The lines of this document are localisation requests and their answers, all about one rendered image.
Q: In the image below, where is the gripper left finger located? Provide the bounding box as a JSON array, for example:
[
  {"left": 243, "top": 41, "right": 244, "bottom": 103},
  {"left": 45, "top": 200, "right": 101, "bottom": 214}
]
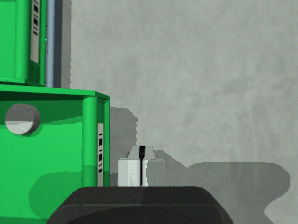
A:
[{"left": 118, "top": 146, "right": 142, "bottom": 186}]

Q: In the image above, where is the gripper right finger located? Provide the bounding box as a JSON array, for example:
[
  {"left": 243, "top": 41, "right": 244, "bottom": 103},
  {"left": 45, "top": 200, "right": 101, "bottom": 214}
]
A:
[{"left": 142, "top": 146, "right": 165, "bottom": 186}]

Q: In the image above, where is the grey steel disc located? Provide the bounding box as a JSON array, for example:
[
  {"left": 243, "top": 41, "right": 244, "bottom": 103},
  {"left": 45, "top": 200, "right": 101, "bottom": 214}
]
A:
[{"left": 5, "top": 104, "right": 40, "bottom": 135}]

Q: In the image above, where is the green bin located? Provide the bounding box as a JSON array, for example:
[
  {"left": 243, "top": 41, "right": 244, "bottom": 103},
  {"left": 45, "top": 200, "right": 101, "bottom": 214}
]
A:
[
  {"left": 0, "top": 0, "right": 47, "bottom": 87},
  {"left": 0, "top": 84, "right": 110, "bottom": 224}
]

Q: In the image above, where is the dark grey metal shelf frame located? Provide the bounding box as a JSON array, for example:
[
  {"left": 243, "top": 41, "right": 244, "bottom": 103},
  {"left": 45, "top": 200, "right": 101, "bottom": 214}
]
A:
[{"left": 44, "top": 0, "right": 63, "bottom": 88}]

